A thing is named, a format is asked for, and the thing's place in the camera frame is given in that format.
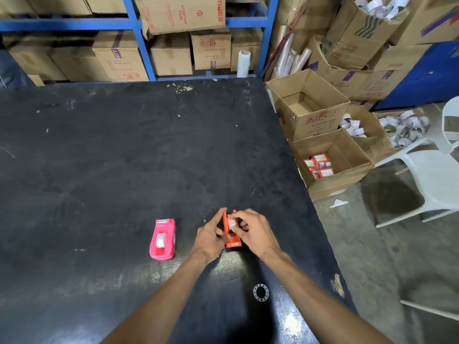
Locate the torn open cardboard box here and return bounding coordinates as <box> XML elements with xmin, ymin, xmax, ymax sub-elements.
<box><xmin>306</xmin><ymin>35</ymin><xmax>374</xmax><ymax>101</ymax></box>

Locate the person's right forearm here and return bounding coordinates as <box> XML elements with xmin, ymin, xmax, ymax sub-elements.
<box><xmin>261</xmin><ymin>249</ymin><xmax>395</xmax><ymax>344</ymax></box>

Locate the cardboard box with red print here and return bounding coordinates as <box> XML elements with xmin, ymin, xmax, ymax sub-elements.
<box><xmin>134</xmin><ymin>0</ymin><xmax>226</xmax><ymax>37</ymax></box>

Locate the blue metal shelf rack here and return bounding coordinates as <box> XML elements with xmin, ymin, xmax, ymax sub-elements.
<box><xmin>0</xmin><ymin>0</ymin><xmax>279</xmax><ymax>82</ymax></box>

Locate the white plastic chair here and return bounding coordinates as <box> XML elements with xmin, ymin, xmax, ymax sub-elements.
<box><xmin>374</xmin><ymin>96</ymin><xmax>459</xmax><ymax>229</ymax></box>

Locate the pink tape dispenser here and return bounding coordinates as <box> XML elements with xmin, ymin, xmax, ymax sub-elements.
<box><xmin>149</xmin><ymin>218</ymin><xmax>176</xmax><ymax>261</ymax></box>

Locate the small cardboard box red label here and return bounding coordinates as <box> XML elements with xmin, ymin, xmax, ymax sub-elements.
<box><xmin>190</xmin><ymin>29</ymin><xmax>232</xmax><ymax>70</ymax></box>

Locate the white stretch film roll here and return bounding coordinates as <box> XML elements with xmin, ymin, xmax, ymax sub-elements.
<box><xmin>237</xmin><ymin>50</ymin><xmax>251</xmax><ymax>78</ymax></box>

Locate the empty open cardboard box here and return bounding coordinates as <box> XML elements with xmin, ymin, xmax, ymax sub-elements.
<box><xmin>266</xmin><ymin>69</ymin><xmax>350</xmax><ymax>142</ymax></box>

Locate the tall open box green print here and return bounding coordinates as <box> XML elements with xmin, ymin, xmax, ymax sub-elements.
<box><xmin>321</xmin><ymin>0</ymin><xmax>410</xmax><ymax>70</ymax></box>

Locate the cardboard box with purple stripe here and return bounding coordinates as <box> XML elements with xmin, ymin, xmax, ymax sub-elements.
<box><xmin>92</xmin><ymin>31</ymin><xmax>150</xmax><ymax>82</ymax></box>

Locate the dark blue fabric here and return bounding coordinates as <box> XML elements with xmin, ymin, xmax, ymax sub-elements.
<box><xmin>0</xmin><ymin>49</ymin><xmax>36</xmax><ymax>91</ymax></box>

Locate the pile of white tape rolls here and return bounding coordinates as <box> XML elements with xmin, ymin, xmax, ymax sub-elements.
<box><xmin>340</xmin><ymin>114</ymin><xmax>367</xmax><ymax>138</ymax></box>
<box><xmin>353</xmin><ymin>0</ymin><xmax>411</xmax><ymax>20</ymax></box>
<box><xmin>378</xmin><ymin>110</ymin><xmax>430</xmax><ymax>148</ymax></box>

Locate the bundle of clear film rolls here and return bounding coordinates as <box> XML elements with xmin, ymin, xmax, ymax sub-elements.
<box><xmin>275</xmin><ymin>26</ymin><xmax>313</xmax><ymax>78</ymax></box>

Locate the white plastic bar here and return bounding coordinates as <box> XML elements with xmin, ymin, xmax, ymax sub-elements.
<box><xmin>399</xmin><ymin>299</ymin><xmax>459</xmax><ymax>322</ymax></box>

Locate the open cardboard box of packets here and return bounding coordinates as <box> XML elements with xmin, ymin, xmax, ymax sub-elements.
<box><xmin>289</xmin><ymin>129</ymin><xmax>376</xmax><ymax>202</ymax></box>

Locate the person's left hand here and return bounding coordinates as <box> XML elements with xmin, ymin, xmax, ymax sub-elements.
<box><xmin>190</xmin><ymin>207</ymin><xmax>230</xmax><ymax>265</ymax></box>

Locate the blue board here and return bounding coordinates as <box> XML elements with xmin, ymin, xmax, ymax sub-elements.
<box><xmin>374</xmin><ymin>41</ymin><xmax>459</xmax><ymax>111</ymax></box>

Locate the person's left forearm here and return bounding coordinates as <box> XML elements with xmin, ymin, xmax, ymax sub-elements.
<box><xmin>100</xmin><ymin>251</ymin><xmax>209</xmax><ymax>344</ymax></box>

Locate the plain cardboard box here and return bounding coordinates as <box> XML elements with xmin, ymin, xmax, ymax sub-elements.
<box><xmin>9</xmin><ymin>43</ymin><xmax>68</xmax><ymax>81</ymax></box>
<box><xmin>230</xmin><ymin>28</ymin><xmax>264</xmax><ymax>72</ymax></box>
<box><xmin>49</xmin><ymin>46</ymin><xmax>110</xmax><ymax>82</ymax></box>
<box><xmin>149</xmin><ymin>32</ymin><xmax>193</xmax><ymax>76</ymax></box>
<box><xmin>0</xmin><ymin>0</ymin><xmax>37</xmax><ymax>17</ymax></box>
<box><xmin>84</xmin><ymin>0</ymin><xmax>128</xmax><ymax>14</ymax></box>
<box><xmin>24</xmin><ymin>0</ymin><xmax>92</xmax><ymax>16</ymax></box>

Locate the person's right hand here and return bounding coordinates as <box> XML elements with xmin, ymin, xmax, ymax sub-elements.
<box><xmin>229</xmin><ymin>209</ymin><xmax>283</xmax><ymax>263</ymax></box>

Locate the orange tape dispenser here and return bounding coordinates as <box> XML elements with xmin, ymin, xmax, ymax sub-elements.
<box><xmin>222</xmin><ymin>210</ymin><xmax>242</xmax><ymax>248</ymax></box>

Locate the large cardboard box purple stripe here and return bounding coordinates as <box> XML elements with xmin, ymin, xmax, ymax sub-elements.
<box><xmin>389</xmin><ymin>0</ymin><xmax>459</xmax><ymax>47</ymax></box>

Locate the cardboard box with purple label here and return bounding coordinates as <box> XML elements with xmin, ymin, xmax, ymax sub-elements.
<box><xmin>352</xmin><ymin>43</ymin><xmax>432</xmax><ymax>102</ymax></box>

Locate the low open cardboard box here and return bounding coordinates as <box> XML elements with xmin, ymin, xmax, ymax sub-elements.
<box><xmin>372</xmin><ymin>107</ymin><xmax>431</xmax><ymax>154</ymax></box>

